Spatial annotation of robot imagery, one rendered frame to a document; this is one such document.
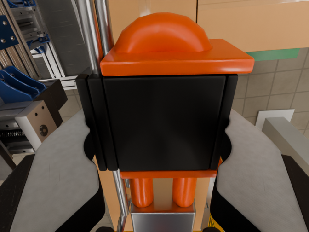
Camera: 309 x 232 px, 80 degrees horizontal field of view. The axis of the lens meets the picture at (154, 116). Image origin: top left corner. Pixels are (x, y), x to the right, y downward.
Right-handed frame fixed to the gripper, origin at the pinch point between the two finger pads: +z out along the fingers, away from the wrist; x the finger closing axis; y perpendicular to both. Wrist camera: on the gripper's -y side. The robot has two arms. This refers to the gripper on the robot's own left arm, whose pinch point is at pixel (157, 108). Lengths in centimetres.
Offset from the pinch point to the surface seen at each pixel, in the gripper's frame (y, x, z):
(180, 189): 7.9, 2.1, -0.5
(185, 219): 11.5, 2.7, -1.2
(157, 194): 10.4, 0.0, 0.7
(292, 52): 28, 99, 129
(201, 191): 56, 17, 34
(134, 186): 7.4, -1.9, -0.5
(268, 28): 5, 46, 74
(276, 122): 83, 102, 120
